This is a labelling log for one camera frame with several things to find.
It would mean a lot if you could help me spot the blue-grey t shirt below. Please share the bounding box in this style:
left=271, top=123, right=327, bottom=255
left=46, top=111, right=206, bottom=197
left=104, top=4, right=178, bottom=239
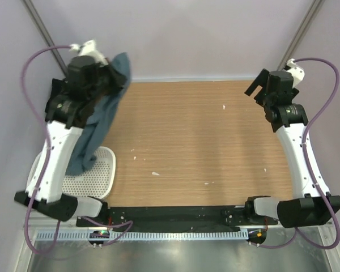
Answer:
left=65, top=52, right=131, bottom=176

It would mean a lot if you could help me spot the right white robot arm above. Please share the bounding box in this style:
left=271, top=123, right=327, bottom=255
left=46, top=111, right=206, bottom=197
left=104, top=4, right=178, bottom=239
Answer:
left=244, top=59, right=340, bottom=228

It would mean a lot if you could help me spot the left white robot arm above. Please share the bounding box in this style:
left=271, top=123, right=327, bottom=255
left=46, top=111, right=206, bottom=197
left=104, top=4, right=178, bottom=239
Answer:
left=14, top=40, right=127, bottom=227

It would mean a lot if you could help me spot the white perforated plastic basket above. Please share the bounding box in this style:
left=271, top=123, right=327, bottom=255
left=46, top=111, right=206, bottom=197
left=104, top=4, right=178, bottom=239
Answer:
left=28, top=146, right=117, bottom=200

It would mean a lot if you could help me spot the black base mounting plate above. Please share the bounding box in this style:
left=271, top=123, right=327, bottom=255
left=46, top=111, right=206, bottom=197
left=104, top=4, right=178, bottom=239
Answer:
left=93, top=205, right=277, bottom=232

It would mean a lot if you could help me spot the left aluminium corner post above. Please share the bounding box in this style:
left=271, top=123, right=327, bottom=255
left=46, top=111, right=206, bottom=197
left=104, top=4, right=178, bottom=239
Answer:
left=21, top=0, right=66, bottom=75

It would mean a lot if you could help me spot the aluminium corner post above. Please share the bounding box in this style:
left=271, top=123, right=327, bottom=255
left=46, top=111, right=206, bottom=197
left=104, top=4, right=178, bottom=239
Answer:
left=277, top=0, right=325, bottom=70
left=21, top=0, right=66, bottom=75

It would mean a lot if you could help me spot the right aluminium corner post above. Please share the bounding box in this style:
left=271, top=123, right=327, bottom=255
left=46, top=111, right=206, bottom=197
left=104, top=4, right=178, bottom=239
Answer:
left=277, top=0, right=325, bottom=70

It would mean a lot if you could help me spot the white slotted cable duct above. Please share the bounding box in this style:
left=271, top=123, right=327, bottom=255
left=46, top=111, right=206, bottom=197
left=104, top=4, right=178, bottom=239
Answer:
left=35, top=229, right=249, bottom=241

